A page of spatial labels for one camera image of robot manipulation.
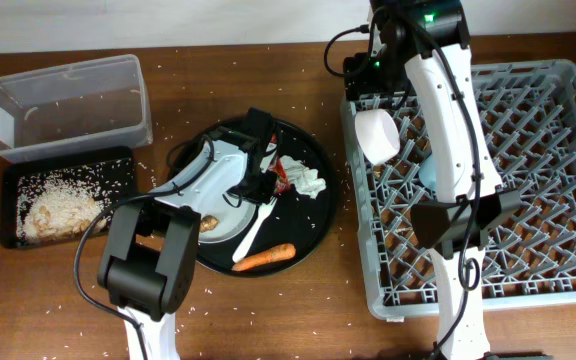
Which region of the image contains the white plastic fork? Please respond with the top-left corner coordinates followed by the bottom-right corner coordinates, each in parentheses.
top-left (232, 197), bottom-right (277, 263)

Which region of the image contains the black rectangular tray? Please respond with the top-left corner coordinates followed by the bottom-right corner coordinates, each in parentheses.
top-left (0, 146), bottom-right (137, 249)

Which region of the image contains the brown food scrap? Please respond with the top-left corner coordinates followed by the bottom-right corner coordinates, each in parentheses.
top-left (199, 215), bottom-right (220, 233)

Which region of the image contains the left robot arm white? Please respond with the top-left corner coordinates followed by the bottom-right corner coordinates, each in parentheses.
top-left (97, 108), bottom-right (281, 359)

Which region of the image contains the orange carrot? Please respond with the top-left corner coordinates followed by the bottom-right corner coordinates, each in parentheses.
top-left (232, 243), bottom-right (296, 272)

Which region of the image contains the red snack wrapper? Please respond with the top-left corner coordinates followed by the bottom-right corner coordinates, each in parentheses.
top-left (264, 133), bottom-right (291, 195)

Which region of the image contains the pink bowl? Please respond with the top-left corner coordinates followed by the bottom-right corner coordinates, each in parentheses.
top-left (354, 109), bottom-right (401, 165)

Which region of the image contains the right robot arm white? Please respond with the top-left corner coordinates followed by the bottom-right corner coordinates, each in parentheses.
top-left (340, 1), bottom-right (520, 359)

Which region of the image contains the light blue cup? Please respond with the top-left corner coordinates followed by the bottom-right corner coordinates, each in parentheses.
top-left (418, 154), bottom-right (437, 192)

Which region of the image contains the crumpled white napkin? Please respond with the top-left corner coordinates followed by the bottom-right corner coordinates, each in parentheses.
top-left (280, 155), bottom-right (327, 199)

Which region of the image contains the round black tray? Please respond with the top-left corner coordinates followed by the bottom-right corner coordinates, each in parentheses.
top-left (165, 115), bottom-right (340, 277)

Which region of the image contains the rice and food pile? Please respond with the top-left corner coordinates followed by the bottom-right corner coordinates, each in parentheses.
top-left (18, 185), bottom-right (104, 244)

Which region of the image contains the grey plate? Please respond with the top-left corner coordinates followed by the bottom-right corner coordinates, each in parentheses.
top-left (199, 200), bottom-right (257, 244)

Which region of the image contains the grey dishwasher rack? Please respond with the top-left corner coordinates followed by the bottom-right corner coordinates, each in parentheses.
top-left (341, 60), bottom-right (576, 322)

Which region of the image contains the clear plastic bin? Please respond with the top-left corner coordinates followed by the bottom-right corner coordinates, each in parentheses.
top-left (0, 54), bottom-right (153, 163)

